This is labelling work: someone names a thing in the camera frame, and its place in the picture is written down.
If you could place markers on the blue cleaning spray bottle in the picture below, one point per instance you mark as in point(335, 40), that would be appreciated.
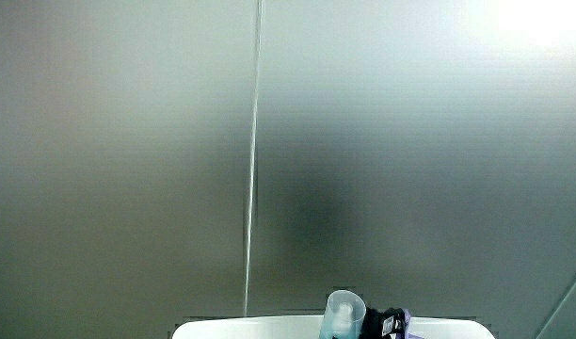
point(340, 320)

